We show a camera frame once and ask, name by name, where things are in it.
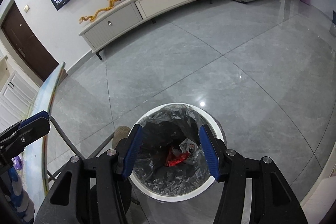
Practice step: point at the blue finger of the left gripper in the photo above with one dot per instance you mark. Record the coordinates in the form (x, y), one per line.
(42, 114)
(14, 139)

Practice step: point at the black bin liner bag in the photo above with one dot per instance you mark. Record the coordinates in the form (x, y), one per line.
(162, 150)

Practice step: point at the dark brown entrance door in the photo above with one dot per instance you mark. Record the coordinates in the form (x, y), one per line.
(27, 45)

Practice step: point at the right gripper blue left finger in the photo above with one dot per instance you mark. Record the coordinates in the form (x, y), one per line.
(128, 149)

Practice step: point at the white light switch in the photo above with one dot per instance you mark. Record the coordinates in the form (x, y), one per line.
(26, 8)

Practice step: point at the white tv cabinet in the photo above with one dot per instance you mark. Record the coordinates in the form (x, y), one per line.
(124, 17)

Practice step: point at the white round trash bin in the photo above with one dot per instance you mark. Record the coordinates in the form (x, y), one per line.
(176, 150)

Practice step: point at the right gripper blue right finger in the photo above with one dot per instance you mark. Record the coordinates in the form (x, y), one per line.
(214, 150)

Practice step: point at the white shoe cabinet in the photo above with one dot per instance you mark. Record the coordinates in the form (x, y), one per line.
(16, 96)

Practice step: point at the white printed wrapper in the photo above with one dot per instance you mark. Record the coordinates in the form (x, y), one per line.
(188, 146)

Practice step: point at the beige slipper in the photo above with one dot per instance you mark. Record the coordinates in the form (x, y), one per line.
(120, 133)

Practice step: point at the red snack wrapper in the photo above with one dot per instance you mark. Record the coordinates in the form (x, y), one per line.
(175, 157)

